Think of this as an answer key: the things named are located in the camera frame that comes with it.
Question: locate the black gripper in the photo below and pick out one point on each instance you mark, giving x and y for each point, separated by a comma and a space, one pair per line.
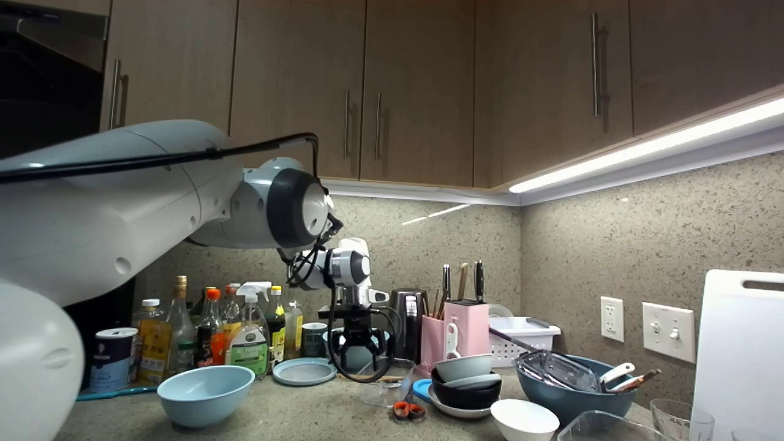
355, 329

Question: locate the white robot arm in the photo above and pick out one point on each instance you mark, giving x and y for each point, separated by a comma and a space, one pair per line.
84, 216

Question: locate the light blue bowl with contents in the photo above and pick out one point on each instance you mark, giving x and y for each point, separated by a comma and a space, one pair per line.
355, 355

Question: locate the small white bowl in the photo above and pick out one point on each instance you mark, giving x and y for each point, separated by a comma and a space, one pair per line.
520, 421

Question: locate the dark blue utensil bowl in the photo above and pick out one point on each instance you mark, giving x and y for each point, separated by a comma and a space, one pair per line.
566, 404

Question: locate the black electric kettle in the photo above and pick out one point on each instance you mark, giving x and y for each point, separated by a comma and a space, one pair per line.
406, 310

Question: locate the light blue plate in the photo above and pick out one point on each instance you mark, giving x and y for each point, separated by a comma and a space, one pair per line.
305, 371

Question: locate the yellow cap bottle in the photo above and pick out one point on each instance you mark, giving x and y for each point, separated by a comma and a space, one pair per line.
275, 322

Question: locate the orange black scissors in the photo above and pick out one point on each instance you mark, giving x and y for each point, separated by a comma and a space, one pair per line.
406, 410

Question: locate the white spray bottle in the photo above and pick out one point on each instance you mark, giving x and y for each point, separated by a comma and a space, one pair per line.
248, 344

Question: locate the stacked dark bowls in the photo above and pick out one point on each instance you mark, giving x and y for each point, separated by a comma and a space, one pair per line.
464, 385

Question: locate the pink knife block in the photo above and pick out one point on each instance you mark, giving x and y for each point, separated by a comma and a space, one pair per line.
458, 333

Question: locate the orange cap sauce bottle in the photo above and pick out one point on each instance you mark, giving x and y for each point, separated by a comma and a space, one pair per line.
208, 350

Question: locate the white plastic basket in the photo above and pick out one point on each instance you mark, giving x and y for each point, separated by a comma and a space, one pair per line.
509, 335

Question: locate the white cutting board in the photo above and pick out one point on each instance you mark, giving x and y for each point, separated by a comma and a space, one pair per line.
740, 355

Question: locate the white light switch plate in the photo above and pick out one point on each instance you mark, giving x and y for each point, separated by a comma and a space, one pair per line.
670, 333

